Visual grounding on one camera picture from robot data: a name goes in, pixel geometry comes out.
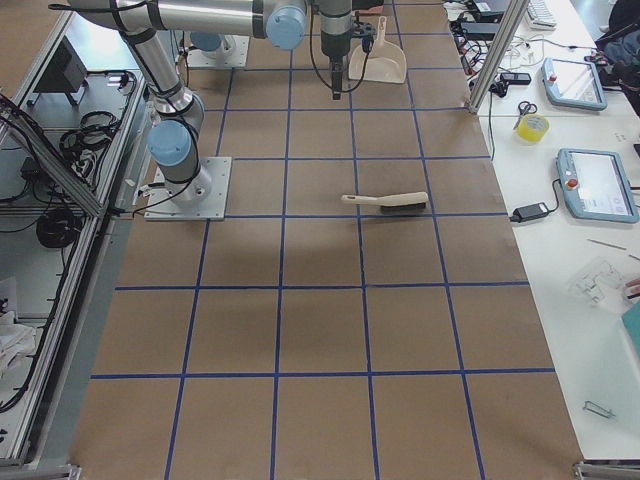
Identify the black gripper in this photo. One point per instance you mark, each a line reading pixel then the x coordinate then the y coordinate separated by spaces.
pixel 333 45

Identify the beige plastic dustpan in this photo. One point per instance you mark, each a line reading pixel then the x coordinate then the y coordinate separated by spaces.
pixel 386 61

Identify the white hand brush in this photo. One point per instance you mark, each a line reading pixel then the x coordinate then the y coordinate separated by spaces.
pixel 413 202

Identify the black scissors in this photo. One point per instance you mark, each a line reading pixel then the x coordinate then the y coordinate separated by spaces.
pixel 524 108

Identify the yellow tape roll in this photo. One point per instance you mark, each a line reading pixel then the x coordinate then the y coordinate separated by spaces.
pixel 532 127

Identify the upper teach pendant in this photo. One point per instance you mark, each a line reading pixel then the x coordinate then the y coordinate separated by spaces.
pixel 573 84

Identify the teach pendant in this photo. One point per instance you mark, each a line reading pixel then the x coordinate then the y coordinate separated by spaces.
pixel 595 185
pixel 573 84

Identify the black power brick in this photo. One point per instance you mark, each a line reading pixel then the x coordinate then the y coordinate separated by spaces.
pixel 530 212

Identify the lower teach pendant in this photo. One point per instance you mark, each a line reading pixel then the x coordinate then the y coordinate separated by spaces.
pixel 595 185

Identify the clear plastic package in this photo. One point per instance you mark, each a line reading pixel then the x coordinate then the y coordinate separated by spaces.
pixel 600 284

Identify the teal box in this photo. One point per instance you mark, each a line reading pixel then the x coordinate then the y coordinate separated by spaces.
pixel 631 322

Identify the white cloth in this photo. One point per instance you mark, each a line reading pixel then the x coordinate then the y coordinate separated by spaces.
pixel 18 341

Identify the metal clip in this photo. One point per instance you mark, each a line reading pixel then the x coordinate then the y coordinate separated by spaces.
pixel 597 409

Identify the aluminium frame post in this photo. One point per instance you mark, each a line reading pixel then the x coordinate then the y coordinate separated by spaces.
pixel 507 29

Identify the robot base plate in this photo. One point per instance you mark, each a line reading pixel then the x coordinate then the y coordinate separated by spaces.
pixel 205 198

